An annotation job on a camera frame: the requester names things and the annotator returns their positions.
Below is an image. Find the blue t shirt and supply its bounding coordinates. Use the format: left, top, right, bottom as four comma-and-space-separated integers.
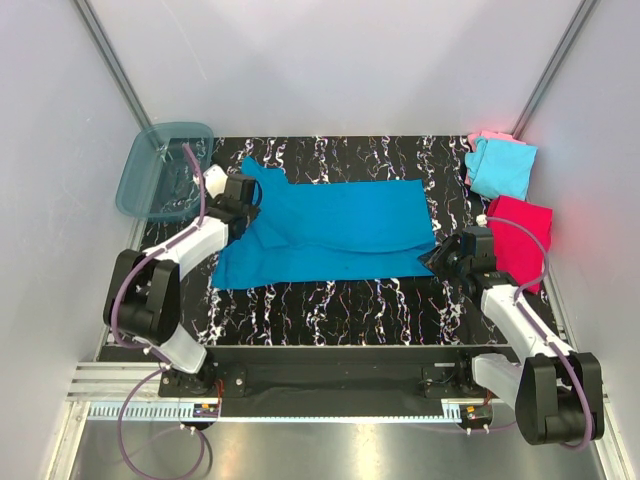
211, 157, 436, 290

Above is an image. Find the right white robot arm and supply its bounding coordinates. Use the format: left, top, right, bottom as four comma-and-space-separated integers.
419, 226, 605, 450

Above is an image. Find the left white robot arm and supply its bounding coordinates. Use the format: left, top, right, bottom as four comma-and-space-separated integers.
103, 168, 262, 396

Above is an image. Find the red folded shirt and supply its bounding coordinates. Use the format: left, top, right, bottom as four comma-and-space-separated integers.
487, 196, 553, 285

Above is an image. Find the teal plastic bin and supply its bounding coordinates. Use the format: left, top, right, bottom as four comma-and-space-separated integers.
115, 122, 214, 223

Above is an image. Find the light blue folded shirt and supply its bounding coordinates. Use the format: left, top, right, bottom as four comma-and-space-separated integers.
465, 136, 538, 201

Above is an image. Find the pink folded shirt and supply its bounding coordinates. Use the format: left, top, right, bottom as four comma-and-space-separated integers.
465, 130, 525, 186

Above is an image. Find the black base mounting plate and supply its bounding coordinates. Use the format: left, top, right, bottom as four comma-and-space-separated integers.
159, 346, 515, 414

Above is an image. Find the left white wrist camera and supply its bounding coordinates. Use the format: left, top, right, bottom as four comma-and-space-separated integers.
203, 165, 228, 198

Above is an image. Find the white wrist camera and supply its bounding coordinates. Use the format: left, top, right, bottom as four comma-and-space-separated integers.
476, 214, 489, 228
203, 165, 228, 198

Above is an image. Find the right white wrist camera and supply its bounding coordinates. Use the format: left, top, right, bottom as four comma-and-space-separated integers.
476, 214, 489, 228

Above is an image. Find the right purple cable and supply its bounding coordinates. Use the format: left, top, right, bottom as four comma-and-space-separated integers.
412, 215, 596, 451

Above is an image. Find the white slotted cable duct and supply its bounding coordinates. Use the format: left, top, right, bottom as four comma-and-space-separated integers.
88, 401, 462, 424

